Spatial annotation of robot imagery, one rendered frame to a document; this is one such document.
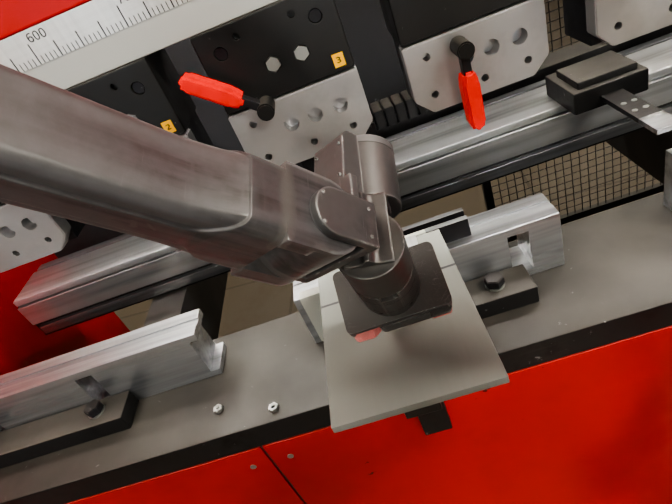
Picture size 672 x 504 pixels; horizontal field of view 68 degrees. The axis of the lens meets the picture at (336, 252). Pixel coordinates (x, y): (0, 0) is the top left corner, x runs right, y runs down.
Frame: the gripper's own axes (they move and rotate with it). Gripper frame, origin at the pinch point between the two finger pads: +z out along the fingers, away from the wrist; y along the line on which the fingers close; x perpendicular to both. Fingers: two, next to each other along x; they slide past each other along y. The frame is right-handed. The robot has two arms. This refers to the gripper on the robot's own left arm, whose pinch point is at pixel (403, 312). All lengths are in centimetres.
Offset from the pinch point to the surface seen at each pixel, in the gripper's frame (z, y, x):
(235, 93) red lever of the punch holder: -17.7, 8.3, -21.5
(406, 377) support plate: -1.4, 1.7, 7.1
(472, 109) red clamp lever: -8.6, -14.0, -16.1
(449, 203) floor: 174, -30, -99
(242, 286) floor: 168, 83, -91
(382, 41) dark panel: 24, -12, -64
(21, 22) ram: -27.0, 25.0, -31.1
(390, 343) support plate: 1.2, 2.5, 2.6
